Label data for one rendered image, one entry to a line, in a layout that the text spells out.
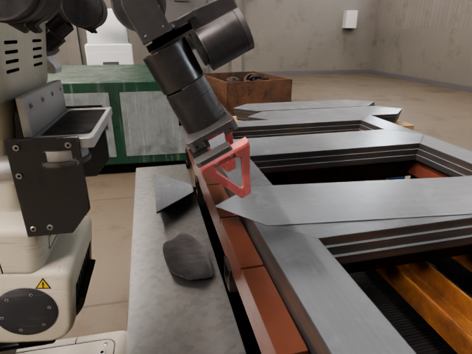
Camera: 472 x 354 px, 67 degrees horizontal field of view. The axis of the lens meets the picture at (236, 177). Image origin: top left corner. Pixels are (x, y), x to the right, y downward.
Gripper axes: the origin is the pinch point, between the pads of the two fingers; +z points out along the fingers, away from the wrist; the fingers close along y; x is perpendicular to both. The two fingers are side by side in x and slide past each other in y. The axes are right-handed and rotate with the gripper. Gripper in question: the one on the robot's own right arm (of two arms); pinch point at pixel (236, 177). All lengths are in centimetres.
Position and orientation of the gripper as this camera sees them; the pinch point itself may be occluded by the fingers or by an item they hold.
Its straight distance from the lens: 50.7
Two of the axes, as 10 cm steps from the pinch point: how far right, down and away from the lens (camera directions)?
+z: 4.4, 7.9, 4.2
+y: -2.0, -3.7, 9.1
